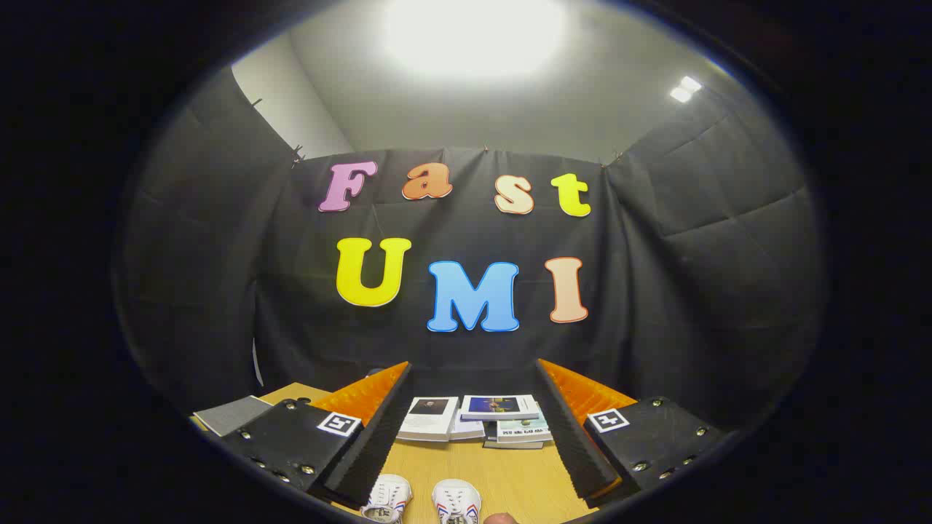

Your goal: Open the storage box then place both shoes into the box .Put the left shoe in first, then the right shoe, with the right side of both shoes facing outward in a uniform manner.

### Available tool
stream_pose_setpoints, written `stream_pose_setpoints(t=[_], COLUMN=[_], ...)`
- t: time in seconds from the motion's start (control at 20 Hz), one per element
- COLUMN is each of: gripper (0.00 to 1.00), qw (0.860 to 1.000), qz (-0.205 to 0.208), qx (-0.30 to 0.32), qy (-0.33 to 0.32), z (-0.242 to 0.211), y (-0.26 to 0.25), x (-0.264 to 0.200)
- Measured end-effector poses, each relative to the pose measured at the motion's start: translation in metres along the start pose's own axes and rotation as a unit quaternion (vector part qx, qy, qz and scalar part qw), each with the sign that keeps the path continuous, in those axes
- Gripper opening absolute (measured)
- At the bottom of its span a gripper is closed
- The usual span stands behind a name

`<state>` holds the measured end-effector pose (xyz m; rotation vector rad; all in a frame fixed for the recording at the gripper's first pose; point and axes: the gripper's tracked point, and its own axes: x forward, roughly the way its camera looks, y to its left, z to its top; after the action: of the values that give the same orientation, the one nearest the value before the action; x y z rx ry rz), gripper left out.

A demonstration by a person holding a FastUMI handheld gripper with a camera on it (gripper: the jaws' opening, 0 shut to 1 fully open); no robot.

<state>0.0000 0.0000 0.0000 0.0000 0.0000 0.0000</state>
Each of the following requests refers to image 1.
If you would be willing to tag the white book with portrait cover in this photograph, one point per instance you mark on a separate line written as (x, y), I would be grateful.
(429, 418)

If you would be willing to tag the white canvas shoe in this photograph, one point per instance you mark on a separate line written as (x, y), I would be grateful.
(457, 501)
(386, 498)

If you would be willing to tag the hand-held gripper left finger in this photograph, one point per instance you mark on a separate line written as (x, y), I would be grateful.
(378, 444)

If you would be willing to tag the beige fabric storage box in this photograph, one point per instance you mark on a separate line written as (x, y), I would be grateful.
(233, 415)

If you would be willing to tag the plain white book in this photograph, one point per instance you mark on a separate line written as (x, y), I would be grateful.
(466, 431)

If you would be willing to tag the dark grey book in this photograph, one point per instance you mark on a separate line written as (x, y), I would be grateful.
(510, 445)

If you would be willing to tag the large ceiling light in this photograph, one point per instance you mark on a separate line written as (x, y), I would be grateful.
(473, 33)

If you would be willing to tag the book with teal cover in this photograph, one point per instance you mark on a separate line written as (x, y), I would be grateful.
(524, 431)

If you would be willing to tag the small ceiling light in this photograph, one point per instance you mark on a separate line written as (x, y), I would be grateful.
(684, 87)

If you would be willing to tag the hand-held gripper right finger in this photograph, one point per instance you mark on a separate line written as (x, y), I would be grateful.
(571, 444)

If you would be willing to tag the book with blue picture cover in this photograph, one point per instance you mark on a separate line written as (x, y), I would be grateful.
(499, 406)

